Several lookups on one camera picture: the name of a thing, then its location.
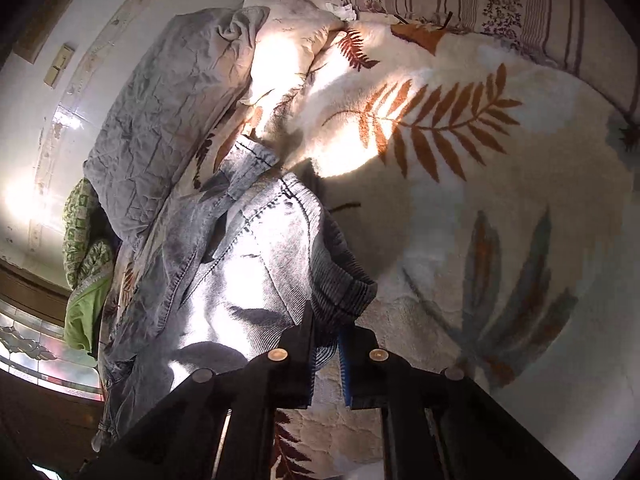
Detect grey blue denim pants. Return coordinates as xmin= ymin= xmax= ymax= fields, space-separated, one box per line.
xmin=92 ymin=136 xmax=376 ymax=451

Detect striped floral pillow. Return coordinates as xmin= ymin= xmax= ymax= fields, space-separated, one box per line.
xmin=344 ymin=0 xmax=639 ymax=120

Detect grey quilted pillow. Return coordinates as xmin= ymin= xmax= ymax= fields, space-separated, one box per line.
xmin=84 ymin=6 xmax=269 ymax=248

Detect lime green cloth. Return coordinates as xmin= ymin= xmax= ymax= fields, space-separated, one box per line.
xmin=63 ymin=271 xmax=113 ymax=354

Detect stained glass window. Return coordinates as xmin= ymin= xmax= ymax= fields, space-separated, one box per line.
xmin=0 ymin=300 xmax=103 ymax=402

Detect green white patterned blanket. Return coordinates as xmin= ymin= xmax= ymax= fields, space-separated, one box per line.
xmin=63 ymin=178 xmax=114 ymax=290

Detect wooden wall frame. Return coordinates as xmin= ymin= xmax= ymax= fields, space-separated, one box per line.
xmin=13 ymin=0 xmax=74 ymax=64

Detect beige wall switch plate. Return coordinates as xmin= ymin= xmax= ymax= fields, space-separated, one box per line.
xmin=43 ymin=44 xmax=75 ymax=88

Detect leaf patterned bed blanket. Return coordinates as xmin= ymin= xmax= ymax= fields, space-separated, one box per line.
xmin=98 ymin=18 xmax=640 ymax=480

